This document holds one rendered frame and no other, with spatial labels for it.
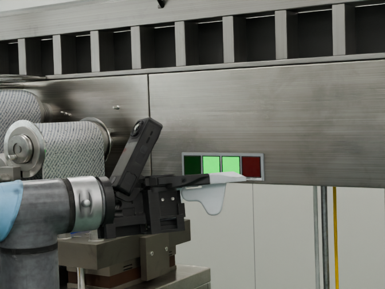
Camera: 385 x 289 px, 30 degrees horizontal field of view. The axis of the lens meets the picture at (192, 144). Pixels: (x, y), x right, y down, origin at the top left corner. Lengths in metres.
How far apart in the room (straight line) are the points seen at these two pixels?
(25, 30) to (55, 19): 0.13
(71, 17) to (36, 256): 1.36
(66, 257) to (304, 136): 0.65
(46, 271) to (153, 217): 0.16
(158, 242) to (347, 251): 2.57
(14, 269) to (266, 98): 1.03
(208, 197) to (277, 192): 3.45
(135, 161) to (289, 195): 3.46
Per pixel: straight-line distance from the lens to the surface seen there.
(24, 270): 0.95
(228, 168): 1.89
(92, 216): 0.97
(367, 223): 4.26
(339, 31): 1.77
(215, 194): 1.01
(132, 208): 1.01
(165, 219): 1.01
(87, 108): 2.17
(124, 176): 0.99
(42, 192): 0.95
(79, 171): 1.94
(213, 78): 1.91
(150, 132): 1.01
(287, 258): 4.50
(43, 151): 1.83
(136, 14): 2.07
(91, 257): 1.72
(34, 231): 0.94
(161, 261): 1.88
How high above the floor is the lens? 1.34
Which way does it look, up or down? 3 degrees down
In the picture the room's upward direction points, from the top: 2 degrees counter-clockwise
